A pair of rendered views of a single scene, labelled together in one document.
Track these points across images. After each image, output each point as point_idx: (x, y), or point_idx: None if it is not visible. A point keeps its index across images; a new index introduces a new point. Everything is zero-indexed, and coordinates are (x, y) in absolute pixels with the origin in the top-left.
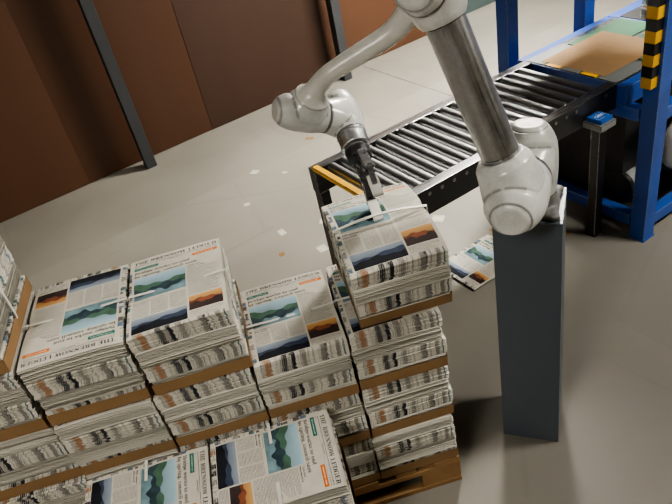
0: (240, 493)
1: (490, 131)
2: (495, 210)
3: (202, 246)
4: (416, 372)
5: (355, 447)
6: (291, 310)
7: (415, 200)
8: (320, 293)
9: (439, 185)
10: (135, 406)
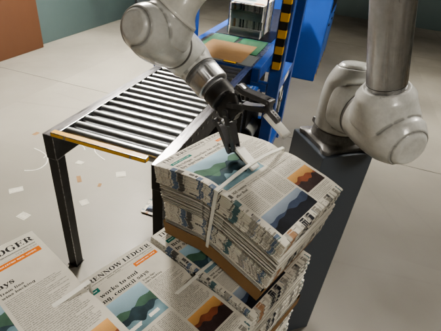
0: None
1: (407, 56)
2: (405, 140)
3: (9, 251)
4: (280, 323)
5: None
6: (151, 305)
7: (267, 144)
8: (171, 270)
9: (190, 138)
10: None
